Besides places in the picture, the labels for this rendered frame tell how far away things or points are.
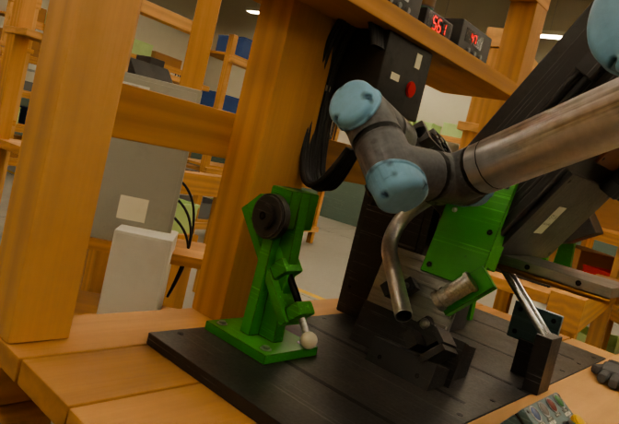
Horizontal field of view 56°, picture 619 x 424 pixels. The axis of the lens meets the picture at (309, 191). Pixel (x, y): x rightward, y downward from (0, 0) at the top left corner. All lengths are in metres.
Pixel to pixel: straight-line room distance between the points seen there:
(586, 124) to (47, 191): 0.69
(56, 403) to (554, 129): 0.69
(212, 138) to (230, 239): 0.19
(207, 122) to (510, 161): 0.57
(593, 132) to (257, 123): 0.60
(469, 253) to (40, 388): 0.71
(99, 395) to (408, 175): 0.48
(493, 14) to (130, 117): 10.23
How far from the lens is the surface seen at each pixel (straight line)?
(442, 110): 10.86
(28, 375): 0.87
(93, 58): 0.88
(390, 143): 0.79
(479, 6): 11.17
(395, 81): 1.19
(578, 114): 0.74
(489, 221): 1.09
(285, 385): 0.89
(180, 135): 1.07
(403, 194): 0.77
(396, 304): 0.99
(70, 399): 0.80
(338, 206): 11.55
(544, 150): 0.77
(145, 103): 1.03
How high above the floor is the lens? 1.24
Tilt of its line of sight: 4 degrees down
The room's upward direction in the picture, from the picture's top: 13 degrees clockwise
